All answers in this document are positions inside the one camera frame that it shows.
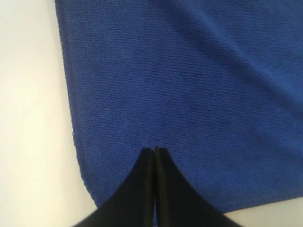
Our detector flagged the blue microfiber towel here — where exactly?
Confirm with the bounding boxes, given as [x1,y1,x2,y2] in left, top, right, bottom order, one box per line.
[55,0,303,227]

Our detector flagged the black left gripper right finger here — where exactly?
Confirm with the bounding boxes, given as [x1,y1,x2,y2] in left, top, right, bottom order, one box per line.
[154,147,237,227]

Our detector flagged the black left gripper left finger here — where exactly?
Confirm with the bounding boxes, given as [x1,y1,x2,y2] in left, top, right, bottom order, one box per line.
[76,148,154,227]

